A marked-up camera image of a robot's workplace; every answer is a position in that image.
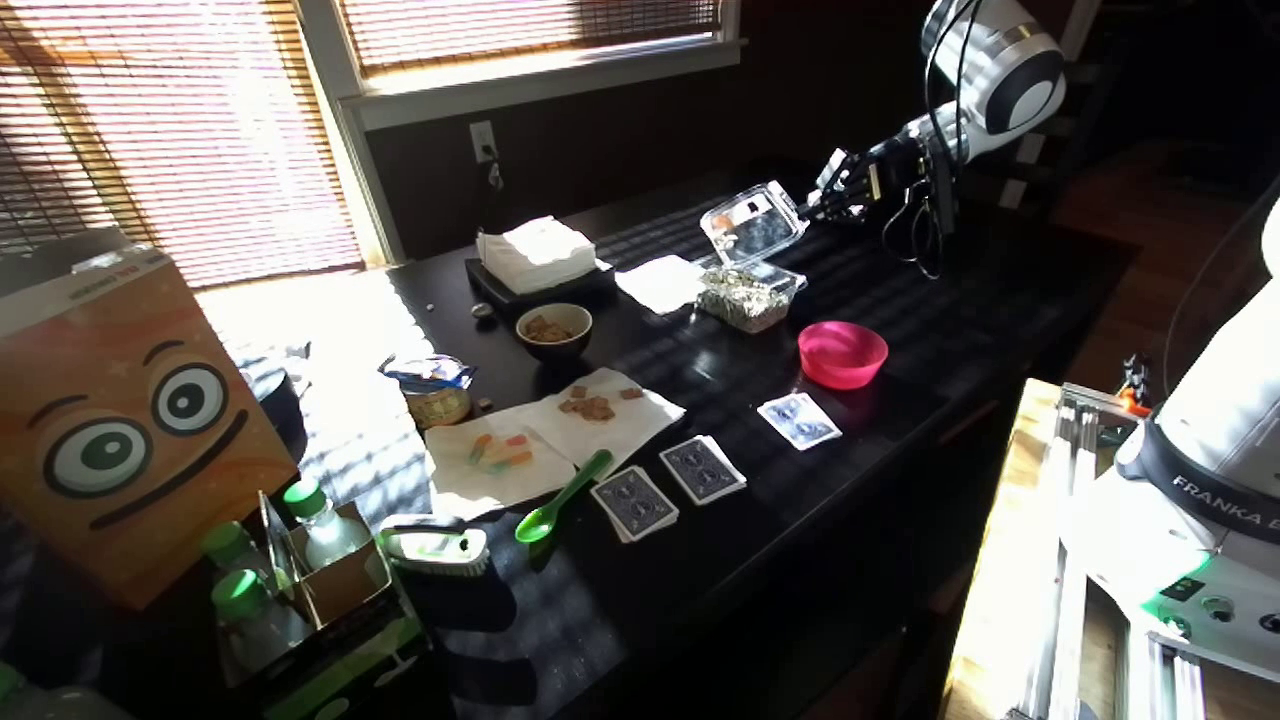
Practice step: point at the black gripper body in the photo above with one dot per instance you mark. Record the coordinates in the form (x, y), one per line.
(844, 185)

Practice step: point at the clear plastic seed container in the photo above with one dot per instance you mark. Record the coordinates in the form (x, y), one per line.
(751, 298)

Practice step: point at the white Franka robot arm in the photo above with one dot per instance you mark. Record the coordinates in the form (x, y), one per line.
(1006, 61)

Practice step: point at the pink plastic bowl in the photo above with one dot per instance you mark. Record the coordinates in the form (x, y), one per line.
(840, 354)

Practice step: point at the small dark snack bowl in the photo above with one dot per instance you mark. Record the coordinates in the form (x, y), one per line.
(555, 326)

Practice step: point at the single flat white napkin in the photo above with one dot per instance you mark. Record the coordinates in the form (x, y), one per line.
(661, 285)

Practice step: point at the white face-up playing card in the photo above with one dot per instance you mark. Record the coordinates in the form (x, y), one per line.
(797, 423)

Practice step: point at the white square box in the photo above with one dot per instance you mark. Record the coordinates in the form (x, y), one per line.
(536, 248)

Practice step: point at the brown snack pieces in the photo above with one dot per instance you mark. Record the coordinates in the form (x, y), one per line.
(584, 405)

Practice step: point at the narrow wooden window blind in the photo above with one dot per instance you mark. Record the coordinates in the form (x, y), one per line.
(533, 27)

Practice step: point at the black tray under napkins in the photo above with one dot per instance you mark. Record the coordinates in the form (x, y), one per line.
(498, 303)

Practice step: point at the white paper towel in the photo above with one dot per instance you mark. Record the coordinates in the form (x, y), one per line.
(545, 441)

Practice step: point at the orange snack pieces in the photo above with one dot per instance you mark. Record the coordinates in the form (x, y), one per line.
(500, 451)

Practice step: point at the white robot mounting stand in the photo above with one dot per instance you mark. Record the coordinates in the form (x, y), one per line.
(1064, 573)

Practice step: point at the green plastic spoon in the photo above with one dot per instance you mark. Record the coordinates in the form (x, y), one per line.
(541, 521)

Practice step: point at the crumpled foil snack bag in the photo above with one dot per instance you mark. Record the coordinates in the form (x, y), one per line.
(430, 385)

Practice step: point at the white and green small packet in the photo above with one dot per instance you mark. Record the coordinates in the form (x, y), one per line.
(438, 551)

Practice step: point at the clear bottle with green cap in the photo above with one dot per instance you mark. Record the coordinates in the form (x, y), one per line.
(226, 537)
(320, 542)
(243, 601)

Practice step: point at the green cardboard bottle carrier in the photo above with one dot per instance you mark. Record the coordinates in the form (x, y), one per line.
(361, 641)

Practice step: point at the wide wooden window blind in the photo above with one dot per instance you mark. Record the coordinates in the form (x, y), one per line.
(174, 134)

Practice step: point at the cardboard box with cartoon face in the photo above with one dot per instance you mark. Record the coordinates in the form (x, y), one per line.
(127, 427)

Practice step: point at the white wall outlet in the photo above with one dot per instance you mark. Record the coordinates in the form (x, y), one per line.
(482, 143)

